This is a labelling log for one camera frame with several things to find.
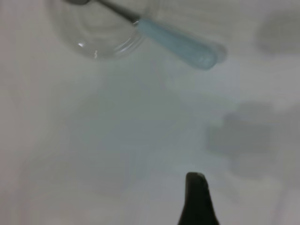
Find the clear glass saucer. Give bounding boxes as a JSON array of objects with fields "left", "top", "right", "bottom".
[{"left": 50, "top": 0, "right": 145, "bottom": 60}]

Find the spoon with light blue handle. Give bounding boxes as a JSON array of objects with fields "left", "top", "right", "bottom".
[{"left": 62, "top": 0, "right": 220, "bottom": 71}]

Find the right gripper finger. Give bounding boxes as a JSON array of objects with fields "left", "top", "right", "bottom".
[{"left": 176, "top": 172, "right": 222, "bottom": 225}]

